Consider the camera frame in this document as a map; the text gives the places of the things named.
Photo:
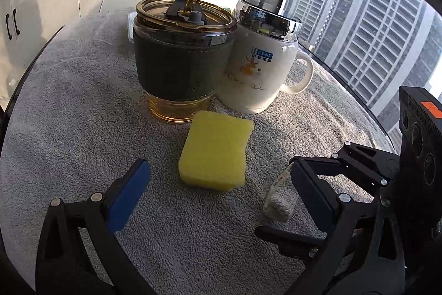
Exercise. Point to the white ceramic mug chrome lid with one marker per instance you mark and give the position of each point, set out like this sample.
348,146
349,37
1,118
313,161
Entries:
265,48

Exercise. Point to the grey fluffy table towel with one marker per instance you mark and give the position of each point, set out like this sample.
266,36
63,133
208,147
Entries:
82,119

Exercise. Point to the white plastic tray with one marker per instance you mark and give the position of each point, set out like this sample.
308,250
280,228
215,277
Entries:
130,25

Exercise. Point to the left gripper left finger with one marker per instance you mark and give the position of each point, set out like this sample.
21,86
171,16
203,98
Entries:
78,252

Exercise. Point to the amber glass tumbler green sleeve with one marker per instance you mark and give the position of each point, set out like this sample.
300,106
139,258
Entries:
181,58

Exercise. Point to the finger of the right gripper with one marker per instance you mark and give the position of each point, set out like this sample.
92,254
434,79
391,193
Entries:
293,241
371,169

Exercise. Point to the cream knitted cloth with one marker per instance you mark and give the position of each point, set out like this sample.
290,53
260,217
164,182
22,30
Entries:
281,198

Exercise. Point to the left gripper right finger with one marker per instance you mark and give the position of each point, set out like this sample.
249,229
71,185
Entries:
362,252

